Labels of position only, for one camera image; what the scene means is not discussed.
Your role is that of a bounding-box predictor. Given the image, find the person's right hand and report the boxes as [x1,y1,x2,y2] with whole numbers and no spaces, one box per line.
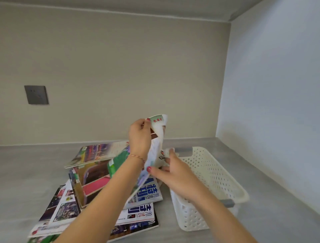
[146,148,208,204]

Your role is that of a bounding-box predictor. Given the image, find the person's right forearm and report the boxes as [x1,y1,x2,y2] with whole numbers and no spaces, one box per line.
[192,190,258,243]

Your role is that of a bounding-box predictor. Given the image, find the person's left forearm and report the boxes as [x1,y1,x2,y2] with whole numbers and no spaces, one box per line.
[53,155,146,243]

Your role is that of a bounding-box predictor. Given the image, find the bent green white magazine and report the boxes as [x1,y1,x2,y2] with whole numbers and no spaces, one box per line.
[107,114,168,201]

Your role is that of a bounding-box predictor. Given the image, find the grey wall socket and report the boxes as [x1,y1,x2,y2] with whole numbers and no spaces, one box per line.
[24,85,49,105]

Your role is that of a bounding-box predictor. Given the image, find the white perforated plastic basket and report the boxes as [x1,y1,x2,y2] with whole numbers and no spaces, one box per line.
[160,146,250,231]

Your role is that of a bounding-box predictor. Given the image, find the pile of colourful magazines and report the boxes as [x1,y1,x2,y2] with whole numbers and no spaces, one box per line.
[27,140,163,243]

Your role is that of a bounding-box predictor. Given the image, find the thin gold bracelet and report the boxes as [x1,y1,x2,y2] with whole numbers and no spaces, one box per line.
[128,154,146,164]

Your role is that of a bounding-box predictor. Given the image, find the person's left hand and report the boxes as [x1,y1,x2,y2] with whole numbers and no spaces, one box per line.
[128,118,152,159]

